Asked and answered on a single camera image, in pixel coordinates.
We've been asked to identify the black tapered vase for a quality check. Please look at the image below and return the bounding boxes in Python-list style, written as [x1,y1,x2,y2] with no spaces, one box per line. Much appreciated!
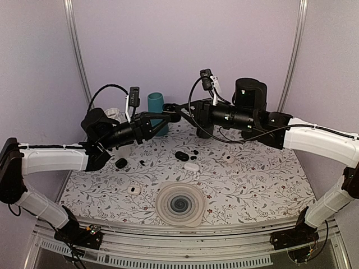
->
[241,131,260,141]

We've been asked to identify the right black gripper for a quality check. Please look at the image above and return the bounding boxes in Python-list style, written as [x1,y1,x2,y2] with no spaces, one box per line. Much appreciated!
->
[174,98,256,133]

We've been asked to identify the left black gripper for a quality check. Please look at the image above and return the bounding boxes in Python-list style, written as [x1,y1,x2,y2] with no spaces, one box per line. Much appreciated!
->
[100,112,171,150]

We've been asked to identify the white ribbed vase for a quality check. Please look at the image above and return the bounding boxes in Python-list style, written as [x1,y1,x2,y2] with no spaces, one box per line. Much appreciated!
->
[105,108,126,123]

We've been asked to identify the aluminium front rail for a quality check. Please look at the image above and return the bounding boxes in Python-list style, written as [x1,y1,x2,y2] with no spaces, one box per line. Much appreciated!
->
[25,217,353,268]

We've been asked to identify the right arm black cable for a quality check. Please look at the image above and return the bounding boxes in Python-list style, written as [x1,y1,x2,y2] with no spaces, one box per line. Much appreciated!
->
[187,77,359,142]

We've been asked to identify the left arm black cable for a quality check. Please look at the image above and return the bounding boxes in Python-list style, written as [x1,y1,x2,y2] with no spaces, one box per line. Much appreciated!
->
[86,83,130,113]

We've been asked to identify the black gold-trimmed earbud case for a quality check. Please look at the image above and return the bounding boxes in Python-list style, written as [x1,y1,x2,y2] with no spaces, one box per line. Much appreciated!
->
[162,103,181,123]

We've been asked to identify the small black earbud case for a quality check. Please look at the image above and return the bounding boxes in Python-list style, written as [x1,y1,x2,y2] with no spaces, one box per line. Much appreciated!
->
[115,158,128,169]

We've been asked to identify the black oval earbud case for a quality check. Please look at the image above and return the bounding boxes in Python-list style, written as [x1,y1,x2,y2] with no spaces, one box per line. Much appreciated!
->
[174,151,190,162]

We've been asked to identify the white case with black button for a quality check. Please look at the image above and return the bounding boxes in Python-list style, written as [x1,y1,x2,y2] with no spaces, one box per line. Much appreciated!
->
[223,155,235,164]

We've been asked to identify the aluminium frame post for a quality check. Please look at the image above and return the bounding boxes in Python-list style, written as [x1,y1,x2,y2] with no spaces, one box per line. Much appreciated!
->
[63,0,94,110]
[277,0,309,113]

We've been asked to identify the right aluminium frame post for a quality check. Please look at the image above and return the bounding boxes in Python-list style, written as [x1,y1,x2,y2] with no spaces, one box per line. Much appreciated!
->
[277,0,309,113]

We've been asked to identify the dark grey mug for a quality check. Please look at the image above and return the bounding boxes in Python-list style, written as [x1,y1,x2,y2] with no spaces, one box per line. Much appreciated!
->
[196,126,214,139]

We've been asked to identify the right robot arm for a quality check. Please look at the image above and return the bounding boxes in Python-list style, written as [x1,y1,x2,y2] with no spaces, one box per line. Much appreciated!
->
[175,76,358,250]

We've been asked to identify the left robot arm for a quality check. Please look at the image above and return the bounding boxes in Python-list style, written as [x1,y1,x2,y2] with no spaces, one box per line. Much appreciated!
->
[1,108,181,250]

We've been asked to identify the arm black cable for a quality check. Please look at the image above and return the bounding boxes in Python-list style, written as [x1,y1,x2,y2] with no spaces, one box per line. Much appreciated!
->
[86,83,130,113]
[187,77,359,142]

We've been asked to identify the teal tapered vase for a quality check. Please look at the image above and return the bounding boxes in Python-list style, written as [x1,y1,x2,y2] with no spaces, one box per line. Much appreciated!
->
[148,92,169,136]

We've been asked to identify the white case near plate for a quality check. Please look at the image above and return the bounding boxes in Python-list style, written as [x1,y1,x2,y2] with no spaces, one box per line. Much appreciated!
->
[127,185,141,196]

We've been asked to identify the white oval earbud case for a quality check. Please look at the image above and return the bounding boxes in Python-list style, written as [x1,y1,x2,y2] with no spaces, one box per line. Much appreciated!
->
[184,163,200,172]

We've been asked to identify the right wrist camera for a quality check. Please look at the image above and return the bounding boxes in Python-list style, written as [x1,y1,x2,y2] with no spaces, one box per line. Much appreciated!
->
[200,69,221,106]

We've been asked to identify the spiral patterned ceramic plate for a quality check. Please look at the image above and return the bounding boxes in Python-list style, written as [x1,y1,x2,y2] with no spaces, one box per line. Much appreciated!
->
[155,183,207,228]

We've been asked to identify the left aluminium frame post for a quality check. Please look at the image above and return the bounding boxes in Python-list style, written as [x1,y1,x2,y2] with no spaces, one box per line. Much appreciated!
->
[63,0,94,110]

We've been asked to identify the floral patterned table mat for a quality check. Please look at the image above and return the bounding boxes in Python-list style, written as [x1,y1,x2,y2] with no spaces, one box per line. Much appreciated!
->
[59,120,316,225]

